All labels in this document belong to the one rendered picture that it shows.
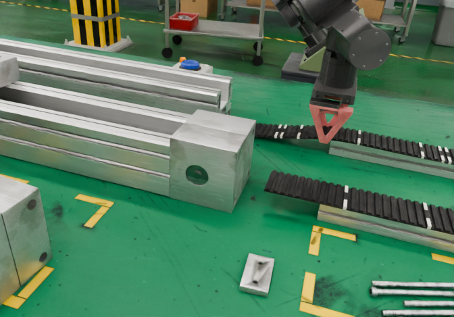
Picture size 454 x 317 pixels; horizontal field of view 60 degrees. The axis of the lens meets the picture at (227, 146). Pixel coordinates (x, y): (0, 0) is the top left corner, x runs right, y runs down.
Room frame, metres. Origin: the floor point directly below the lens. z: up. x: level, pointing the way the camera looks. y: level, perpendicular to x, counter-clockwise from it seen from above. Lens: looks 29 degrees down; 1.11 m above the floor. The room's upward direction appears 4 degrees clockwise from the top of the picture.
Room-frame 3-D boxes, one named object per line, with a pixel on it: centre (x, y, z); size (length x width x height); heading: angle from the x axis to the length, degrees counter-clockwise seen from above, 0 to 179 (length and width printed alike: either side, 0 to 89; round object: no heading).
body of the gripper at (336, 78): (0.62, -0.17, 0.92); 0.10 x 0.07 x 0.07; 165
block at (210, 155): (0.49, 0.01, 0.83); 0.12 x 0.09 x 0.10; 165
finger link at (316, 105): (0.61, -0.17, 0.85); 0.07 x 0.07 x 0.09; 75
